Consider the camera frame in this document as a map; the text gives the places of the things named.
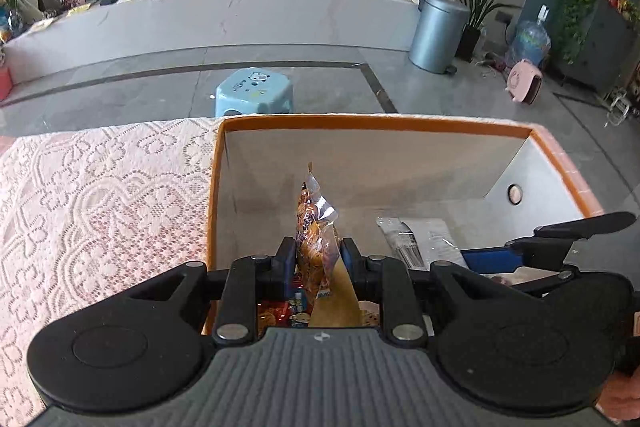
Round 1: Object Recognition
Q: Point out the dark grey cabinet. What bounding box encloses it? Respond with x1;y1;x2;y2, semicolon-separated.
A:
550;0;640;95

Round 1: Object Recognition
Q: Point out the peanut snack packet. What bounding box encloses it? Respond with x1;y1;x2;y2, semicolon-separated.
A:
294;162;363;328

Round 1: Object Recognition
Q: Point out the orange-rimmed grey box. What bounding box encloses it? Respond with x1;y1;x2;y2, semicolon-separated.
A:
202;113;606;338

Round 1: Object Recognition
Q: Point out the blue water jug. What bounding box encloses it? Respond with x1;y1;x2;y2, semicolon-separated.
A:
510;4;552;68

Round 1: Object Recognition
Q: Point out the white lace tablecloth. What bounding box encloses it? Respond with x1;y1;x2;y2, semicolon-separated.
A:
0;117;223;423

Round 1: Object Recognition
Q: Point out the braised meat packet red label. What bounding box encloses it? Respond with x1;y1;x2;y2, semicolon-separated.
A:
487;273;556;289

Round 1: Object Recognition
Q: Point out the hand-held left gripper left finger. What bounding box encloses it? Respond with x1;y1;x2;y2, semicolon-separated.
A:
115;237;298;342

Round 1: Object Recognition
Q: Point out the red snack packet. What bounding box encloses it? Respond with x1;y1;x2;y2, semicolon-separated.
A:
257;299;301;325

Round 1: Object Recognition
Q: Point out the tall leafy potted plant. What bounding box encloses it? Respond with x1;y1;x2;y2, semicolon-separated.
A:
442;0;531;62

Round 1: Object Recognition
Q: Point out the grey pedal trash can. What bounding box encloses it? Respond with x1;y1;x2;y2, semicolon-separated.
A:
409;0;471;74

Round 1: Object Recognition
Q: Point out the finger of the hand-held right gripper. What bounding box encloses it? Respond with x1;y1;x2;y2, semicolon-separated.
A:
462;238;576;290
534;212;637;239

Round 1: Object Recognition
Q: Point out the light blue plastic stool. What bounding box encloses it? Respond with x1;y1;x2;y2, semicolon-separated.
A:
214;68;294;118

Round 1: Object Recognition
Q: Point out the pink fan heater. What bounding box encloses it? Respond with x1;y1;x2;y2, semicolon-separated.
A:
505;59;545;105

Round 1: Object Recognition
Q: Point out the clear packet with white label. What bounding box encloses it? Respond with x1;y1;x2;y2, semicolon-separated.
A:
376;217;471;270

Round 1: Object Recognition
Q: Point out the metal wire rack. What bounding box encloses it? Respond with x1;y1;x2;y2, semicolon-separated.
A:
605;87;632;128

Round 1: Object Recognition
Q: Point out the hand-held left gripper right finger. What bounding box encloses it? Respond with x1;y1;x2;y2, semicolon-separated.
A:
340;238;531;343

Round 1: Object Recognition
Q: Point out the white marble tv console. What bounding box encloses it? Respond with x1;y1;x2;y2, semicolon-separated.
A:
0;0;421;85

